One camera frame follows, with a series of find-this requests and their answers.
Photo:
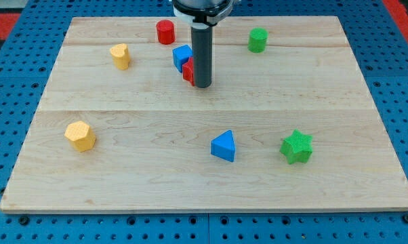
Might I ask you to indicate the yellow heart block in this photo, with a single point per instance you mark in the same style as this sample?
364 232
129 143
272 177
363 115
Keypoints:
120 55

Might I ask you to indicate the green cylinder block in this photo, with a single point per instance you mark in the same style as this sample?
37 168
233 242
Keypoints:
257 40

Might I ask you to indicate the red cylinder block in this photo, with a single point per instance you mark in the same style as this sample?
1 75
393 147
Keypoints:
165 32

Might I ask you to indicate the green star block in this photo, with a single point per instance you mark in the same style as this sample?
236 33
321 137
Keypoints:
297 148

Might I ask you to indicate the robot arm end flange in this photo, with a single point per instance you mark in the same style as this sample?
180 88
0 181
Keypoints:
202 14

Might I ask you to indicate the red block behind rod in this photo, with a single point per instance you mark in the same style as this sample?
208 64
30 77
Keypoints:
188 71

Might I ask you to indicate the blue triangle block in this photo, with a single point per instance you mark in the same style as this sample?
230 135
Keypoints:
223 146

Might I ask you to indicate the wooden board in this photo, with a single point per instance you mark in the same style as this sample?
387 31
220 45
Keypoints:
154 130

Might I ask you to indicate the blue cube block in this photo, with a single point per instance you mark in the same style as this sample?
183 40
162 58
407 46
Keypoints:
181 55

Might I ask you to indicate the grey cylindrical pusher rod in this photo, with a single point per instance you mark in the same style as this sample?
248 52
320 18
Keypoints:
202 56

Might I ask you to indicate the yellow hexagon block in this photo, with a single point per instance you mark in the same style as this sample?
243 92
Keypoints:
80 136

